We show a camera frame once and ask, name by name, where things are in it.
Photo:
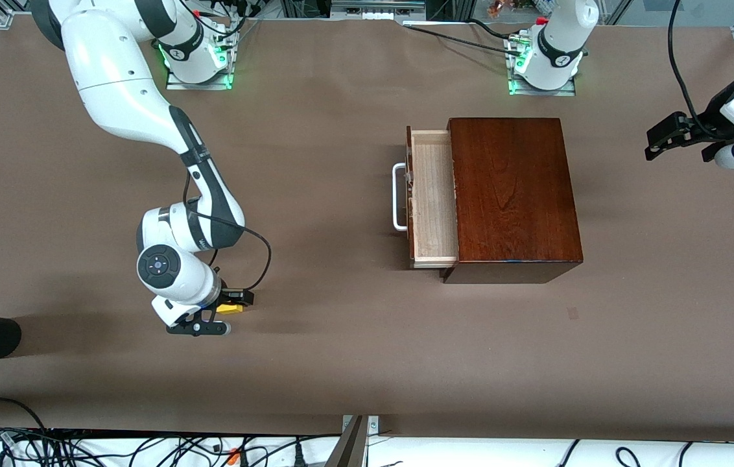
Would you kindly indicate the wooden drawer brown front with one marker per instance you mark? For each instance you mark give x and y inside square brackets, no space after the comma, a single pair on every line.
[435,194]

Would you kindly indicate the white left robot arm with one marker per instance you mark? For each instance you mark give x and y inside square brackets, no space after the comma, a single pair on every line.
[558,39]

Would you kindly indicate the brown table cover sheet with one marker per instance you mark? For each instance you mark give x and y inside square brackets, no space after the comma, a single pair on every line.
[341,363]

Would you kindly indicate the dark metal beam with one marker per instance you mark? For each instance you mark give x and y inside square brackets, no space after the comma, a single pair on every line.
[351,447]

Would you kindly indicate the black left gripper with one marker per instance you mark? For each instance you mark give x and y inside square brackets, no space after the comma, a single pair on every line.
[714,117]

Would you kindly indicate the small orange object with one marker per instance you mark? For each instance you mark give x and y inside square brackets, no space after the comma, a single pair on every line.
[497,8]

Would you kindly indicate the yellow cube block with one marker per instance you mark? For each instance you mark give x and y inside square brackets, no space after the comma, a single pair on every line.
[229,309]

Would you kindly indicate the grey power strip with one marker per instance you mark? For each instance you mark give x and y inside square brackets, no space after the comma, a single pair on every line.
[373,14]

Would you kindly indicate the silver metal bracket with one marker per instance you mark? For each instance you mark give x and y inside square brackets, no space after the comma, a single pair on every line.
[373,425]

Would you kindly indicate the dark brown wooden cabinet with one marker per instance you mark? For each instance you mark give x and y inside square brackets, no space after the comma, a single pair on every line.
[509,194]

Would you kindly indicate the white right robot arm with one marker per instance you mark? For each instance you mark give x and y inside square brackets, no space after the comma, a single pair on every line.
[114,71]

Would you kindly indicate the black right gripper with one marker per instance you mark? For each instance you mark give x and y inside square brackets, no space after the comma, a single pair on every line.
[232,298]

